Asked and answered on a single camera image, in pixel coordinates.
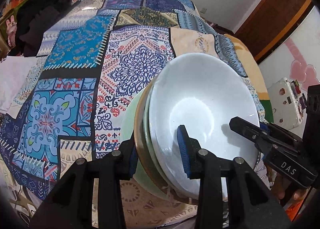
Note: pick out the blue patchwork printed blanket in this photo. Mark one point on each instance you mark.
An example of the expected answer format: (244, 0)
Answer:
(70, 44)

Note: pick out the person's right hand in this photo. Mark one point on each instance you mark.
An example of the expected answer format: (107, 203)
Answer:
(280, 189)

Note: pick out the green bowl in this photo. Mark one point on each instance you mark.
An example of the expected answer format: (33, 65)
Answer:
(147, 124)

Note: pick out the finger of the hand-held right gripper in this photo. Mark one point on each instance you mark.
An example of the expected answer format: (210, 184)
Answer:
(265, 127)
(250, 130)

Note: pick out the pile of colourful clutter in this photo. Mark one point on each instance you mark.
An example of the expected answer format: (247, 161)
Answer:
(15, 2)

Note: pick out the white suitcase with stickers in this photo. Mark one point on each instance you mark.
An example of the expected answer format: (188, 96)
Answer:
(282, 104)

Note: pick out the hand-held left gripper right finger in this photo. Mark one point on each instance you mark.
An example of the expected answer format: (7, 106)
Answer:
(182, 149)

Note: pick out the wooden door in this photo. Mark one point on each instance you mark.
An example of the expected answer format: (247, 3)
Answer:
(275, 19)

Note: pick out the pink bowl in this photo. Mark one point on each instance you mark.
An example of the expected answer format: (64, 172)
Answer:
(138, 124)

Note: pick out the pink bunny toy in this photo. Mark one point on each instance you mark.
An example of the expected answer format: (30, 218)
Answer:
(10, 29)

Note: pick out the pale green plate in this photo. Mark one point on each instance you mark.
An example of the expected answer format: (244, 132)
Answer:
(127, 124)

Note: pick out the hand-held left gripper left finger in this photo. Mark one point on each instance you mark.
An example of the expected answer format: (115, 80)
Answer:
(133, 159)

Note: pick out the black clothes pile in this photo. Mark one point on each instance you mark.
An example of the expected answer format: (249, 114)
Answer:
(37, 19)

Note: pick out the person's orange garment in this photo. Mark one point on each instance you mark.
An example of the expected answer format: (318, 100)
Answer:
(297, 211)

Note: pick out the white wall socket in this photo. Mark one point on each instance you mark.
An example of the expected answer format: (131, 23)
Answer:
(203, 10)

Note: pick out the white door pink heart decals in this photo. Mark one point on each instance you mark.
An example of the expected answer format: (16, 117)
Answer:
(300, 49)

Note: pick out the white bowl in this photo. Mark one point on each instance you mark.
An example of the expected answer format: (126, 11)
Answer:
(200, 89)

